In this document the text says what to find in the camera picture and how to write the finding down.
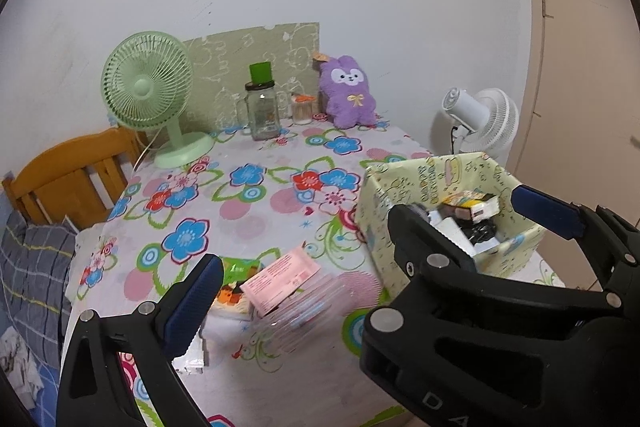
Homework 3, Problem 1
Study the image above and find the yellow fabric storage box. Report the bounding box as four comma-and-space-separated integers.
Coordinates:
354, 152, 547, 308

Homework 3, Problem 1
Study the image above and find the white standing fan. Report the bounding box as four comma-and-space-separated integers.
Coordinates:
441, 88, 521, 162

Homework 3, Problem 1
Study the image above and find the green patterned wall board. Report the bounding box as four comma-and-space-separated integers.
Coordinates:
180, 23, 321, 130

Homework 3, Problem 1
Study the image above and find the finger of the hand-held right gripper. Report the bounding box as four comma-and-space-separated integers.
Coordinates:
512, 185, 640, 293
361, 204, 476, 343

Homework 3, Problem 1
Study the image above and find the green snack packet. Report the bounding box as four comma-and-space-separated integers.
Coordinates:
210, 257, 266, 320

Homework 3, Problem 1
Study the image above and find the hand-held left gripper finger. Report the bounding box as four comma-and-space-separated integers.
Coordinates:
56, 253, 224, 427

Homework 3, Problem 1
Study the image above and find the grey plaid blanket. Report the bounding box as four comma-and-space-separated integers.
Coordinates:
0, 209, 78, 358

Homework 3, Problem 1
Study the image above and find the glass jar with green lid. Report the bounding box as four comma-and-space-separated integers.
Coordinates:
235, 63, 282, 141

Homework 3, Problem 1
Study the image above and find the small jar with orange lid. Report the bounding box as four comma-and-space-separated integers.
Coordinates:
291, 93, 317, 125

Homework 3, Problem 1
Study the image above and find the purple plush bunny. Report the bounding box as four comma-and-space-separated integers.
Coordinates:
312, 52, 379, 129

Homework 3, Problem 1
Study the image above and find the silver foil packet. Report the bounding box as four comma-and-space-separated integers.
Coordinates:
172, 334, 208, 375

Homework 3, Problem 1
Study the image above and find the white fan cable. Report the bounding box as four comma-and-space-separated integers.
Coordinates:
132, 129, 163, 168

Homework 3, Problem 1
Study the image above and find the white packet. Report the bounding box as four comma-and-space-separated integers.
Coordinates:
427, 209, 478, 258

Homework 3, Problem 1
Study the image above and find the beige wardrobe door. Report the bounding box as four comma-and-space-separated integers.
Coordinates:
517, 0, 640, 228

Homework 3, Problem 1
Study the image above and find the white crumpled cloth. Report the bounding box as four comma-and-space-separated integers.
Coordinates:
0, 327, 46, 408

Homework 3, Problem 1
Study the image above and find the green desk fan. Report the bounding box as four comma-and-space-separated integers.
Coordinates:
101, 32, 215, 169

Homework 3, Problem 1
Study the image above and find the floral tablecloth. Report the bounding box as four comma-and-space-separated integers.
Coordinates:
60, 114, 566, 427

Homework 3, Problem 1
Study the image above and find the small cartoon box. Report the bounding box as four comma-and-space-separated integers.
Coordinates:
440, 189, 501, 223

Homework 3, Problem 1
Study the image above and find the clear pink tissue pack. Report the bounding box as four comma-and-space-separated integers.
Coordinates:
240, 246, 348, 350

